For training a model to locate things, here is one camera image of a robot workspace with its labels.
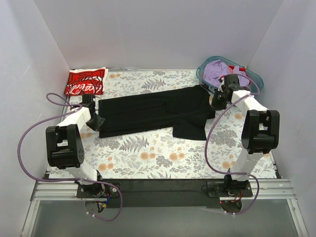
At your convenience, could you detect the black t-shirt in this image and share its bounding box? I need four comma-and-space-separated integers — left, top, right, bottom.
98, 85, 215, 141

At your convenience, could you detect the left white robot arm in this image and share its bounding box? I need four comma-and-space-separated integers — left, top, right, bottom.
45, 94, 105, 198

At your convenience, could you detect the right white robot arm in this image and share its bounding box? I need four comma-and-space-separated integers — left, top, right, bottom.
211, 74, 280, 196

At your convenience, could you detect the teal plastic basket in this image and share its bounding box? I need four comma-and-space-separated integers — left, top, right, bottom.
196, 56, 264, 93

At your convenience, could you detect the lilac t-shirt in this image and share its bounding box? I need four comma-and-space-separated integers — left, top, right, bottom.
203, 60, 247, 87

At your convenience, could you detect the red garment in basket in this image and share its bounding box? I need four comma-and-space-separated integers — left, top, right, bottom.
228, 65, 246, 75

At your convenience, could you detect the folded red Coca-Cola shirt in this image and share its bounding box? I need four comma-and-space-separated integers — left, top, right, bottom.
64, 67, 108, 96

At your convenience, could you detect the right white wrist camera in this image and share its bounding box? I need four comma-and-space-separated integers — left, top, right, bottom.
218, 78, 225, 92

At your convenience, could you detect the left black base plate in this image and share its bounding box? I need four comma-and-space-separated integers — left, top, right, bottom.
76, 182, 120, 198

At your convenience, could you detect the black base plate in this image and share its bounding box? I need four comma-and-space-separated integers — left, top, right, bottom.
206, 180, 253, 198
76, 182, 120, 198

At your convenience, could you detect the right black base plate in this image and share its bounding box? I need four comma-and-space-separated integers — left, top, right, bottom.
206, 180, 253, 198

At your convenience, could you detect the aluminium mounting rail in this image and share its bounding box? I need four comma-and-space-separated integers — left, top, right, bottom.
31, 179, 297, 201

